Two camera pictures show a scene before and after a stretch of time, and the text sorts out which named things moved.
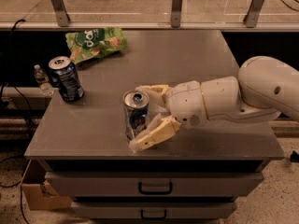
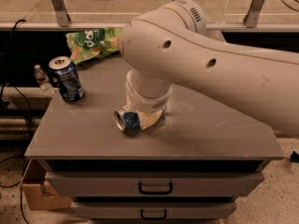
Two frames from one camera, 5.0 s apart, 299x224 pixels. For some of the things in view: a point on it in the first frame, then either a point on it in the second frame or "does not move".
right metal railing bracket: [250, 19] does not move
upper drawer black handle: [155, 192] does not move
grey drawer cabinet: [196, 174] does not move
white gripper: [184, 105] -> [149, 104]
